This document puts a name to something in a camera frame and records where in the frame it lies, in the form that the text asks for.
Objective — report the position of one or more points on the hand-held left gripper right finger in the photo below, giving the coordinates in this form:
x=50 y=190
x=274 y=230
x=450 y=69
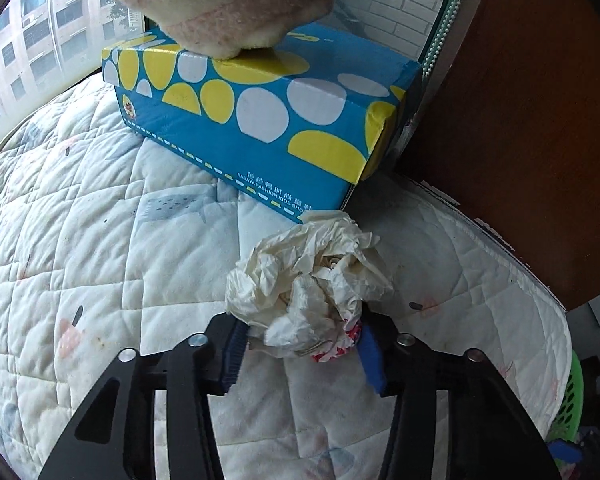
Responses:
x=370 y=360

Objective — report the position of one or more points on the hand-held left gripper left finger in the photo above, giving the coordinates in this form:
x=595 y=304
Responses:
x=232 y=355

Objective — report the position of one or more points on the white wrapper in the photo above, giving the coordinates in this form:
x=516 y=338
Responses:
x=300 y=280

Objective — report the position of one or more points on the green plastic basket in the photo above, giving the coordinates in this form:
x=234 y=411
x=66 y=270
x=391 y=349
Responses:
x=570 y=400

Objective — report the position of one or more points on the white quilted mattress pad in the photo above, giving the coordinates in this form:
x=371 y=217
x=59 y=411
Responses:
x=105 y=260

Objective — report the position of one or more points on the small blue object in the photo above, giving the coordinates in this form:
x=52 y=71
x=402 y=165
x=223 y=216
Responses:
x=564 y=452

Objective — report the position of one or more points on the blue box with yellow dots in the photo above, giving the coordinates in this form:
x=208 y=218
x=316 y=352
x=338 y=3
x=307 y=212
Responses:
x=280 y=110

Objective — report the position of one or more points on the brown wooden wardrobe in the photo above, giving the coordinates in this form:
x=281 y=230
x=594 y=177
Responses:
x=530 y=110

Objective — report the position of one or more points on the beige plush toy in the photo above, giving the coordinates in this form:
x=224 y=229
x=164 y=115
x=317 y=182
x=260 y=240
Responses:
x=220 y=5

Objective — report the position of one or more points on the apartment building outside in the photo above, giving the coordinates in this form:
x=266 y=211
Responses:
x=45 y=35

